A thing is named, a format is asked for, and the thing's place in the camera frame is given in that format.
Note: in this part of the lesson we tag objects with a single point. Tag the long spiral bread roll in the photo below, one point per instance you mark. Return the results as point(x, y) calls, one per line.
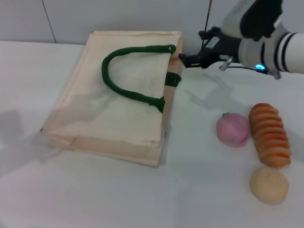
point(269, 135)

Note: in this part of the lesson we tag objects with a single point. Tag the pink toy peach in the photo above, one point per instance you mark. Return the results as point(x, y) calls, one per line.
point(232, 128)

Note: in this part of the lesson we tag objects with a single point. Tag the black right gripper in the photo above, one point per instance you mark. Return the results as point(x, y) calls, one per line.
point(223, 48)

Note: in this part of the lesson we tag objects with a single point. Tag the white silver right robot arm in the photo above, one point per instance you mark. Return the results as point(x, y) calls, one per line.
point(268, 35)

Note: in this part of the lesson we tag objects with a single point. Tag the round beige bun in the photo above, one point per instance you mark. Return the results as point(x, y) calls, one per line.
point(269, 185)

